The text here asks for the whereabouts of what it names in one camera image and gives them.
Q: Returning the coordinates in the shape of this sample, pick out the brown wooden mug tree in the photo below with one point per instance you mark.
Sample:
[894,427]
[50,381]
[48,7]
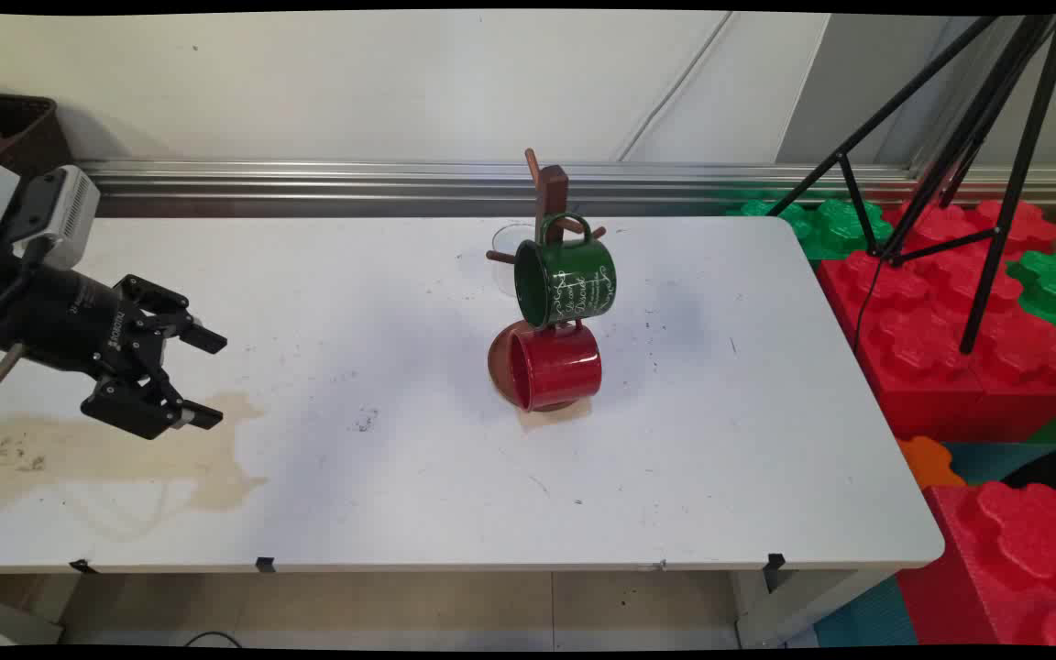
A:
[551,188]

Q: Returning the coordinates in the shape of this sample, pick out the aluminium rail along wall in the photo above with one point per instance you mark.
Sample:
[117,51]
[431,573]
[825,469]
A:
[354,183]

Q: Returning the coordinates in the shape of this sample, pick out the dark woven basket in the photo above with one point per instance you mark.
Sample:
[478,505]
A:
[28,133]

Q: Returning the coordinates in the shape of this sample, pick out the orange foam piece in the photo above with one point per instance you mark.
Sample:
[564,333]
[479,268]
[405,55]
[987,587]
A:
[927,458]

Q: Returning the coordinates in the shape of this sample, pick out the clear glass cup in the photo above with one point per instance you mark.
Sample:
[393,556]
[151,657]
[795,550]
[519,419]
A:
[505,243]

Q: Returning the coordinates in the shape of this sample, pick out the black camera tripod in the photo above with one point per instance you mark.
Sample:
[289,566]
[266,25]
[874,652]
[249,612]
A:
[1005,183]

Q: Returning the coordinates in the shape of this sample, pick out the red plastic block right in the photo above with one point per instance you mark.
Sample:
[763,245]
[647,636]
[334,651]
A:
[1014,550]

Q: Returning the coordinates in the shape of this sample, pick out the black table edge clip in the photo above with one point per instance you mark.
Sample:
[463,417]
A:
[83,566]
[265,565]
[774,566]

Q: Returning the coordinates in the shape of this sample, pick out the red enamel mug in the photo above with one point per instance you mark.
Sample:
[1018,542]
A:
[560,367]

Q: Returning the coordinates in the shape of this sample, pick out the green foam block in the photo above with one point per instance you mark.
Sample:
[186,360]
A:
[830,225]
[1055,284]

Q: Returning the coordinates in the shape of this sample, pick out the white table leg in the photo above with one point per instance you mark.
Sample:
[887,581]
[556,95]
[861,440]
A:
[785,610]

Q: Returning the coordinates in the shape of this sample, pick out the teal foam mat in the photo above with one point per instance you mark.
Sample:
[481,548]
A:
[867,619]

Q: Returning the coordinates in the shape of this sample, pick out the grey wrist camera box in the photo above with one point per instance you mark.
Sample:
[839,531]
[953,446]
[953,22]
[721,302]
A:
[65,206]

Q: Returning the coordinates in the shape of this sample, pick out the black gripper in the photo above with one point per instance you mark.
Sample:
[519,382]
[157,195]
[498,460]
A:
[56,316]

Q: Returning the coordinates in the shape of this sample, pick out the green enamel mug white lettering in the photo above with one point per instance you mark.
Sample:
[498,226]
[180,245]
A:
[578,280]

